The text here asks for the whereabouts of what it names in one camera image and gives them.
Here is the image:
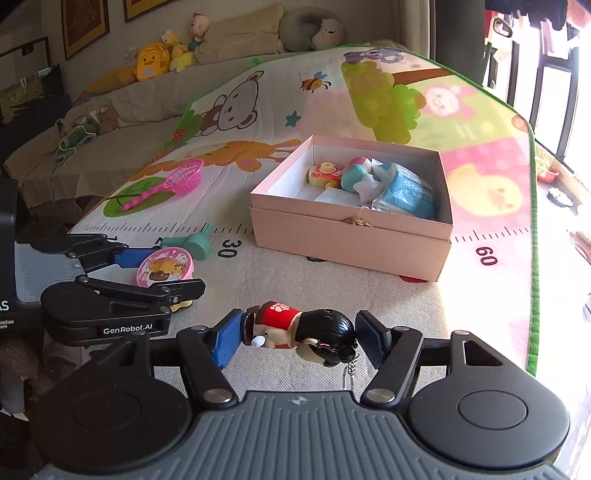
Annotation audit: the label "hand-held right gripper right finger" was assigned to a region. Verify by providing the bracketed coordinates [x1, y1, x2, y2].
[355, 310, 504, 409]

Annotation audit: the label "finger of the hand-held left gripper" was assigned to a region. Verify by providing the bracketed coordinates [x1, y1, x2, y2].
[76, 275, 206, 311]
[16, 233, 155, 278]

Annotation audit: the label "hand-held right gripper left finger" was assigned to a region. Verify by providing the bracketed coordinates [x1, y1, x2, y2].
[104, 309, 245, 410]

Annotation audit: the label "round pink yellow toy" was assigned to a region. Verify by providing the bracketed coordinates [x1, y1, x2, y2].
[136, 246, 195, 309]

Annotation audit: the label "black haired doll keychain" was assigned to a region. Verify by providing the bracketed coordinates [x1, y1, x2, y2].
[242, 300, 363, 393]

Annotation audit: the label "pink cardboard box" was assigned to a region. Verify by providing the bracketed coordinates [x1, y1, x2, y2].
[249, 135, 453, 283]

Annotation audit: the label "white charger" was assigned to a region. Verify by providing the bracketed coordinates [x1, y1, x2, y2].
[315, 187, 370, 208]

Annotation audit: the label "blue tissue packet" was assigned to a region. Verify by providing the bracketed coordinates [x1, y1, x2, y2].
[358, 158, 437, 221]

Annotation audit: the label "pink teal mushroom toy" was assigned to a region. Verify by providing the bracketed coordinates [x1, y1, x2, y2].
[341, 156, 372, 192]

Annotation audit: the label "pink yellow toy camera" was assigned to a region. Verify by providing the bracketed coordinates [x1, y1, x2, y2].
[306, 161, 345, 190]

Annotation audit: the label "pink toy net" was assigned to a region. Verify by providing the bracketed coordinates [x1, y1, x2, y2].
[121, 159, 205, 212]

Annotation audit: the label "green cloth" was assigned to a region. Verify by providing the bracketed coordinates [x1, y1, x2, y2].
[54, 115, 100, 164]

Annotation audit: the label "brown plush toy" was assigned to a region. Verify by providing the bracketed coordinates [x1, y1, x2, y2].
[90, 107, 118, 134]

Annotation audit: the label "beige covered sofa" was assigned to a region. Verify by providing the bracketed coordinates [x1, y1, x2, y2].
[4, 44, 333, 213]

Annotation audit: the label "long yellow plush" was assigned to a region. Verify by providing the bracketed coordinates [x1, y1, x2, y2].
[87, 67, 139, 93]

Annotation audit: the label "large yellow duck plush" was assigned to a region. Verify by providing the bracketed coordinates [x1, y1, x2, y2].
[134, 42, 171, 83]

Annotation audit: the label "small yellow duck plush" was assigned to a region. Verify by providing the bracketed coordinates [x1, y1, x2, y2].
[161, 30, 197, 72]

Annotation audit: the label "orange haired doll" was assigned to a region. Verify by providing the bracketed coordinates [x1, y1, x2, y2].
[187, 13, 211, 51]

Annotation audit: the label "beige pillow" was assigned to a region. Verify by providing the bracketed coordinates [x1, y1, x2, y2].
[194, 4, 286, 65]

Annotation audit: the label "grey neck pillow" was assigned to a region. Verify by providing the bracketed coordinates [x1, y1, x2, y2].
[279, 10, 345, 52]

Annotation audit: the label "white bear plush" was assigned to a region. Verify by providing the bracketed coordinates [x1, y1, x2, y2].
[310, 18, 345, 51]

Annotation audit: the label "hanging clothes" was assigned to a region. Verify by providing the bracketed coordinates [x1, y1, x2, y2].
[485, 0, 591, 31]

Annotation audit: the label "framed wall picture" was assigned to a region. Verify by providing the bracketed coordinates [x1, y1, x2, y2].
[124, 0, 178, 23]
[62, 0, 110, 61]

